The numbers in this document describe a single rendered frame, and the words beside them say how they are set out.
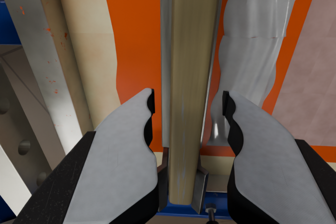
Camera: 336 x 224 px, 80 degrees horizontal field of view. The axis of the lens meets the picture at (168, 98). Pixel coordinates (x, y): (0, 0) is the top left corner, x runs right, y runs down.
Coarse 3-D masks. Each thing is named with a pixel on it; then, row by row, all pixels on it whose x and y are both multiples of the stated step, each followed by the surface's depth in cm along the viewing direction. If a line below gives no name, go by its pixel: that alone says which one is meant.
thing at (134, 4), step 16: (112, 0) 22; (128, 0) 22; (144, 0) 22; (224, 0) 22; (304, 0) 21; (320, 0) 21; (112, 16) 23; (128, 16) 23; (144, 16) 23; (304, 16) 22; (320, 16) 22; (128, 32) 24; (144, 32) 24; (288, 32) 23; (304, 32) 23; (320, 32) 23
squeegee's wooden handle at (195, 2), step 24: (192, 0) 12; (216, 0) 12; (192, 24) 13; (192, 48) 14; (192, 72) 15; (192, 96) 16; (192, 120) 17; (192, 144) 19; (192, 168) 21; (168, 192) 24; (192, 192) 23
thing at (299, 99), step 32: (128, 64) 26; (160, 64) 26; (288, 64) 25; (320, 64) 25; (128, 96) 29; (160, 96) 29; (288, 96) 28; (320, 96) 27; (160, 128) 32; (288, 128) 30; (320, 128) 30
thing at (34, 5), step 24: (24, 0) 20; (48, 0) 20; (24, 24) 21; (48, 24) 21; (24, 48) 22; (48, 48) 22; (72, 48) 25; (48, 72) 24; (72, 72) 26; (48, 96) 26; (72, 96) 26; (72, 120) 27; (72, 144) 30; (216, 192) 34
